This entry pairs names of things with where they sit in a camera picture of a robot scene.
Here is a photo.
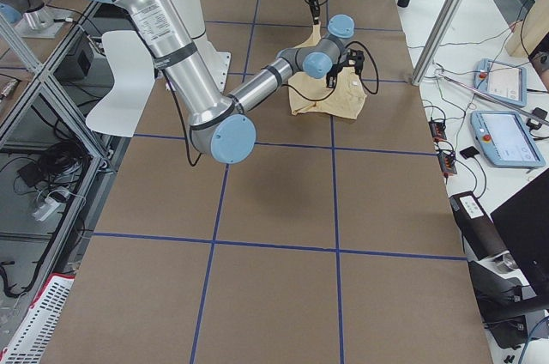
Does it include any orange circuit board upper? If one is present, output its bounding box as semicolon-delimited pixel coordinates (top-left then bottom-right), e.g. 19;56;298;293
429;119;447;142

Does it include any orange circuit board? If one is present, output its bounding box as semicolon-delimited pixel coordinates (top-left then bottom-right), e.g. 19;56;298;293
437;150;457;178
429;119;447;142

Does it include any orange circuit board lower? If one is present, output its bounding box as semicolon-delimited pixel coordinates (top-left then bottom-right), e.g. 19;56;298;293
437;150;457;178

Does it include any far blue teach pendant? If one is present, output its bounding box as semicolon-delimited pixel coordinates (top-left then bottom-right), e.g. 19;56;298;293
474;58;527;106

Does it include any blue teach pendant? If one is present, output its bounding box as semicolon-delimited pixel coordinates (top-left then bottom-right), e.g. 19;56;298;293
470;111;546;168
474;58;527;106

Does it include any near blue teach pendant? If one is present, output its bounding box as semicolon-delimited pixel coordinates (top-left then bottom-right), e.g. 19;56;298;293
470;111;546;168

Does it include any thin metal rod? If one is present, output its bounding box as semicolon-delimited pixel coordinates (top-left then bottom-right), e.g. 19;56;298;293
435;71;549;117

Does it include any dark box with label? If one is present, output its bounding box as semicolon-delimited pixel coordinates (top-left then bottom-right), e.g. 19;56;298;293
449;191;507;259

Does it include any black monitor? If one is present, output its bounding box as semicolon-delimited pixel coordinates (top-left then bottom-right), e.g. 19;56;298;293
491;171;549;294

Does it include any white perforated basket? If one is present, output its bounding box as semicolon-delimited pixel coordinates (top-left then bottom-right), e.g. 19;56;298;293
1;273;75;364

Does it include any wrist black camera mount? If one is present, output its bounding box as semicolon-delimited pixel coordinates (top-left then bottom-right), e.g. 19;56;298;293
343;48;365;76

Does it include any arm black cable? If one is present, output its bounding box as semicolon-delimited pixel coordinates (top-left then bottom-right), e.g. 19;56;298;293
162;39;380;167

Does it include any white pedestal column base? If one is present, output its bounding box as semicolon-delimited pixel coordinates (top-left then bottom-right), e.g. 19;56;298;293
171;0;231;93

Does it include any aluminium frame post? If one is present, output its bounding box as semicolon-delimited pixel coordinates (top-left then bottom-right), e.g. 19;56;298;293
411;0;462;86

